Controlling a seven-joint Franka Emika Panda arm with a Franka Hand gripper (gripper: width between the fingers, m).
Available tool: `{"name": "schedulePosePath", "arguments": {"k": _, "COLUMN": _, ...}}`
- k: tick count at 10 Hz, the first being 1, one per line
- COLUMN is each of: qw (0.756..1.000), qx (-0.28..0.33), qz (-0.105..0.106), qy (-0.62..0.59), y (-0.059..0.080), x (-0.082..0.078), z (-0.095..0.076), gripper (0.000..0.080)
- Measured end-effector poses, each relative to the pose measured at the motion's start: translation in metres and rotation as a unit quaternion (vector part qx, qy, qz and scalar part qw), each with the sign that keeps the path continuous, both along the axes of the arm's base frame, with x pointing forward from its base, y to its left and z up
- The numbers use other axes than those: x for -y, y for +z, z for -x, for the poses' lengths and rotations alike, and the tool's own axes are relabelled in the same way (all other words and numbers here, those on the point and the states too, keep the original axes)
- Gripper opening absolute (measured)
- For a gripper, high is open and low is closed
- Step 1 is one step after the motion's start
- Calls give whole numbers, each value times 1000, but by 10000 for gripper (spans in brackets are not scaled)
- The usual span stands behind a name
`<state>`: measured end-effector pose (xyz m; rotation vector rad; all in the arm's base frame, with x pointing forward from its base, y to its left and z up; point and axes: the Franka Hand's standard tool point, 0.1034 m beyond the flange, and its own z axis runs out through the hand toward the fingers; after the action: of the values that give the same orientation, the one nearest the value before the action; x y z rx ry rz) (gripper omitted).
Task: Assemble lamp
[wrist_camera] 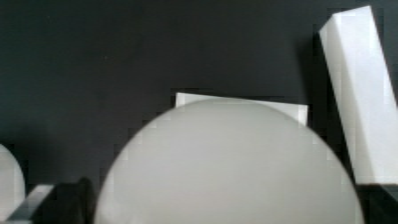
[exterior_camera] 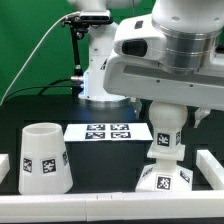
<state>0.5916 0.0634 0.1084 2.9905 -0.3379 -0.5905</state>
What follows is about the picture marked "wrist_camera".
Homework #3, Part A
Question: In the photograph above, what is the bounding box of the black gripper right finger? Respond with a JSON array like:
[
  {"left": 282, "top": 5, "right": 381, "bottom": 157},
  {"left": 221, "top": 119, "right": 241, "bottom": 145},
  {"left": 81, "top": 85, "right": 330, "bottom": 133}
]
[{"left": 356, "top": 184, "right": 398, "bottom": 224}]

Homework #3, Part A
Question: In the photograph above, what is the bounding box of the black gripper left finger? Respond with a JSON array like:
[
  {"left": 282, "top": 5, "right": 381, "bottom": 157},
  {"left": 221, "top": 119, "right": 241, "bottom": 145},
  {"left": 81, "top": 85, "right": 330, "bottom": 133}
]
[{"left": 5, "top": 178, "right": 93, "bottom": 224}]

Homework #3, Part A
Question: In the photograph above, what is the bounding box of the white lamp bulb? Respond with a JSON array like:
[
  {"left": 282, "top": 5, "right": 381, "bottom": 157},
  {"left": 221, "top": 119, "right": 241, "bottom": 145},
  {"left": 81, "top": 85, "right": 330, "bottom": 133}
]
[{"left": 93, "top": 100, "right": 364, "bottom": 224}]

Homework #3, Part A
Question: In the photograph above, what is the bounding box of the white lamp shade cone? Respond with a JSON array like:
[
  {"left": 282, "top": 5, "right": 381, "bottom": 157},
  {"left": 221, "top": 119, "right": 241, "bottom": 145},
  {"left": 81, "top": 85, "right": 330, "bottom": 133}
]
[{"left": 0, "top": 144, "right": 24, "bottom": 221}]

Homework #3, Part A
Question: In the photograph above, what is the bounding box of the white lamp base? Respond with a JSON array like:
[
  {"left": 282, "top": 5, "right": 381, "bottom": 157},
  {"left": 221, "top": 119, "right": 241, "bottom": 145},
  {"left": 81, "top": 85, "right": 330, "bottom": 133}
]
[{"left": 173, "top": 92, "right": 308, "bottom": 125}]

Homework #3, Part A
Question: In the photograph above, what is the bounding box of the white right fence rail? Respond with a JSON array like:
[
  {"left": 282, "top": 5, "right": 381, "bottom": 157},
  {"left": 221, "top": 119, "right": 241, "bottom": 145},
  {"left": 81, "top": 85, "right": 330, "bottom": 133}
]
[{"left": 319, "top": 6, "right": 398, "bottom": 185}]

